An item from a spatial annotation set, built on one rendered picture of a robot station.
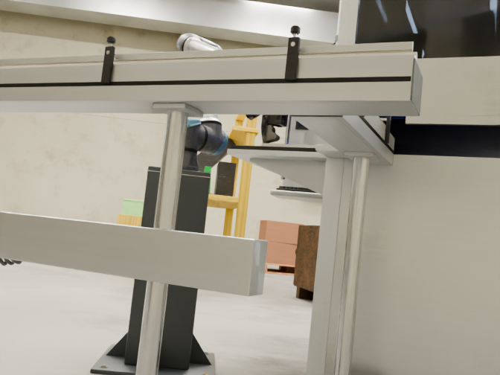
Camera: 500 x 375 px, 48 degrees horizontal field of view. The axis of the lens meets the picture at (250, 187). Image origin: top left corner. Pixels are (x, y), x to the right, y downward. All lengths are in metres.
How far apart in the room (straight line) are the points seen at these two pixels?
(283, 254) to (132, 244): 7.73
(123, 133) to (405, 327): 9.49
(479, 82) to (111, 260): 1.28
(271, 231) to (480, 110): 7.20
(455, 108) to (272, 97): 0.90
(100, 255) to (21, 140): 10.08
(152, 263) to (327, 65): 0.58
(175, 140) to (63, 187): 9.82
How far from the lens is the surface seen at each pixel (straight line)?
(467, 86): 1.97
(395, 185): 1.92
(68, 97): 1.48
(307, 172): 2.11
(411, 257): 1.90
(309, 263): 5.32
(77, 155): 11.12
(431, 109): 1.96
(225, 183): 5.88
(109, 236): 1.37
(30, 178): 11.28
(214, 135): 2.41
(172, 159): 1.31
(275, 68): 1.21
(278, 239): 8.98
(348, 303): 1.72
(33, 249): 1.52
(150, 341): 1.33
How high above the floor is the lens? 0.56
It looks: 5 degrees up
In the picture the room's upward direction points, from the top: 6 degrees clockwise
